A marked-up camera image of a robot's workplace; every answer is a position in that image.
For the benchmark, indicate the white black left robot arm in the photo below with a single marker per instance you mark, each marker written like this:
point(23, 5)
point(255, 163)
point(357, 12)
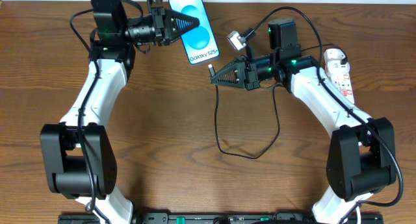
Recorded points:
point(78, 158)

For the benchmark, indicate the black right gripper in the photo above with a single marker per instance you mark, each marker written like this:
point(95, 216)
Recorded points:
point(248, 73)

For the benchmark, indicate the white USB charger plug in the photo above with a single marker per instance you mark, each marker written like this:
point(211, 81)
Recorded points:
point(334, 67)

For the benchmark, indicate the white power strip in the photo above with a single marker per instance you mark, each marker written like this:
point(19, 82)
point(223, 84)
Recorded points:
point(341, 82)

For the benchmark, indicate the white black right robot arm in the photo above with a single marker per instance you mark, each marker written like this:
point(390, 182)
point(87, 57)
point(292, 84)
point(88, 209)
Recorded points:
point(361, 160)

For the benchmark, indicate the blue Galaxy smartphone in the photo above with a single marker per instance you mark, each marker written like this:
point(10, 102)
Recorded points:
point(199, 43)

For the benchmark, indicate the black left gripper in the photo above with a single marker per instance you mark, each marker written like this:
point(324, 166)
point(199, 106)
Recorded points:
point(163, 26)

